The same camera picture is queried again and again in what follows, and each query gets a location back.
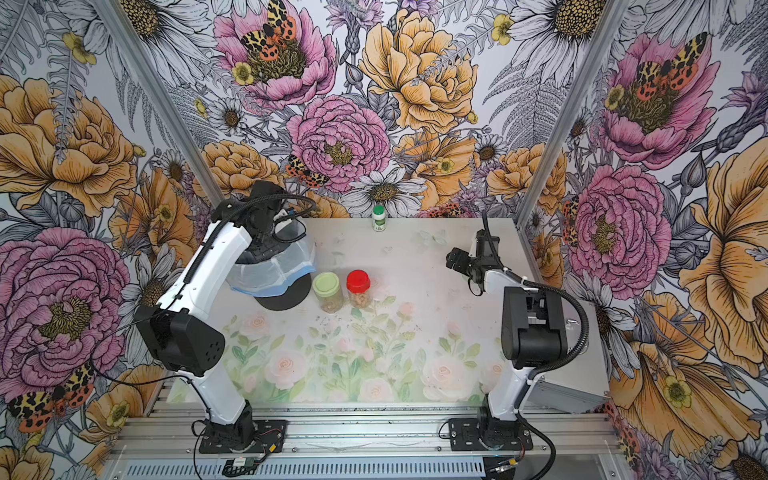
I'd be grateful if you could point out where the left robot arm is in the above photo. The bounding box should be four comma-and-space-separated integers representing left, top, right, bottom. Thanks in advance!
134, 181, 287, 451

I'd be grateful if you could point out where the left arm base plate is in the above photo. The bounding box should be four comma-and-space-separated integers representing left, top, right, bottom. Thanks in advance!
197, 420, 288, 454

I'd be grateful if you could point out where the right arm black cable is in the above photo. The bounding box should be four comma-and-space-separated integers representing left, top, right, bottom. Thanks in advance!
479, 209, 592, 480

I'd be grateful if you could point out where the silver first aid case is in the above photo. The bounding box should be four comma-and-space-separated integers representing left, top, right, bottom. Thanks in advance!
525, 301, 609, 414

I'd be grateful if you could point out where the left green-lid peanut jar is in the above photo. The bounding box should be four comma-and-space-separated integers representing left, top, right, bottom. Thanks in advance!
312, 272, 344, 313

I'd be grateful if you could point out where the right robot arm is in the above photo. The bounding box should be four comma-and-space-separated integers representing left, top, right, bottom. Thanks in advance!
446, 230, 569, 448

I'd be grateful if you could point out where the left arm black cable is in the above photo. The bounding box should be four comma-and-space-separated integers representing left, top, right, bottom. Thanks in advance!
89, 193, 319, 385

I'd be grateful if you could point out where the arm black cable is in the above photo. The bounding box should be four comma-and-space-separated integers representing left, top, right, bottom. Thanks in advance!
89, 193, 319, 385
479, 209, 592, 480

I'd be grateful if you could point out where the aluminium front rail frame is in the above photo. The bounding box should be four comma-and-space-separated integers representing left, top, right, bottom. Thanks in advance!
101, 404, 633, 479

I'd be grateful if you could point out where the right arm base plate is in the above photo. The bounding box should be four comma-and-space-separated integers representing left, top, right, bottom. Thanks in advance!
447, 418, 533, 452

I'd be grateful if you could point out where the black trash bin with liner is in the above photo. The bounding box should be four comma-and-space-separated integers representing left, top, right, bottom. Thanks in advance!
226, 219, 316, 311

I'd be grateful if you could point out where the small green-cap white bottle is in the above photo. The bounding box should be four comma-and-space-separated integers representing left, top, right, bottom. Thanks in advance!
371, 205, 388, 232

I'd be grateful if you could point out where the red-lid peanut jar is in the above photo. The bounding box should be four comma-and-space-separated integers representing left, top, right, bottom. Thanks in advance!
346, 270, 371, 309

